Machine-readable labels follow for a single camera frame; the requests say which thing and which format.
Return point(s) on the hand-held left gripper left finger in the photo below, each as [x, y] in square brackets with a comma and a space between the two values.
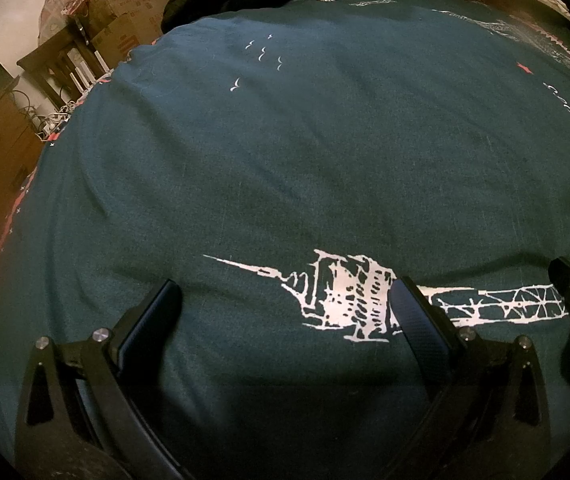
[147, 325]

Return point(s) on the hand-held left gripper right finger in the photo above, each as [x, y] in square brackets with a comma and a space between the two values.
[417, 330]

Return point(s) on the teal printed blanket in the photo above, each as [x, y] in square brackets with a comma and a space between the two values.
[290, 170]

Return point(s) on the wooden dresser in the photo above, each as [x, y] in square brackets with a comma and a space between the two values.
[0, 170]

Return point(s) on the dark wooden chair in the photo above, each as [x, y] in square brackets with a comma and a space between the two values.
[65, 65]

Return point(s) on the plain brown cardboard box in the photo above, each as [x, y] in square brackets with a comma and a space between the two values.
[130, 35]

